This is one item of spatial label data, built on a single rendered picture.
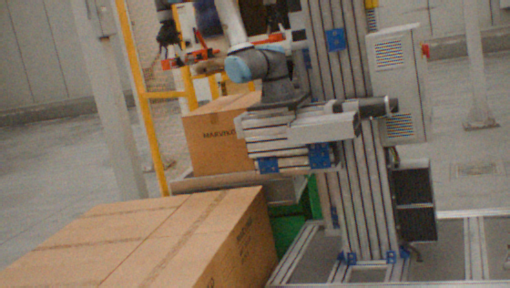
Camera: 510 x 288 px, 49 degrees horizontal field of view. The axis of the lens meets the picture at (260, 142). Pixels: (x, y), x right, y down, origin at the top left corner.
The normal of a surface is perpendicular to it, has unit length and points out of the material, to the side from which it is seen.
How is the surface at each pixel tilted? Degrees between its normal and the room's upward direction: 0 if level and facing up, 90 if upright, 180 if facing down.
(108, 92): 89
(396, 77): 90
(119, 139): 92
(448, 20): 90
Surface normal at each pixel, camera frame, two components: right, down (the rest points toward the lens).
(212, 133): -0.29, 0.25
